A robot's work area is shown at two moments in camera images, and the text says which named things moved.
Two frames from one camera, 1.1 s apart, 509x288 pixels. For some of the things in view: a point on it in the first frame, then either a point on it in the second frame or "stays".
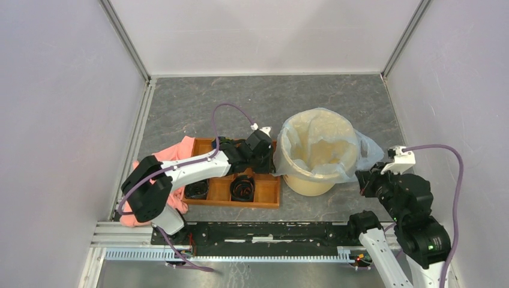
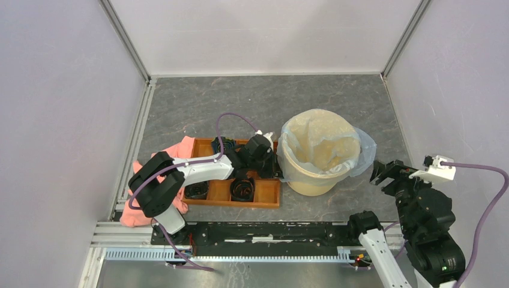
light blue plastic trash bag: [323, 143] stays
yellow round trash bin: [319, 149] stays
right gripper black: [367, 178] to [401, 173]
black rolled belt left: [198, 190] stays
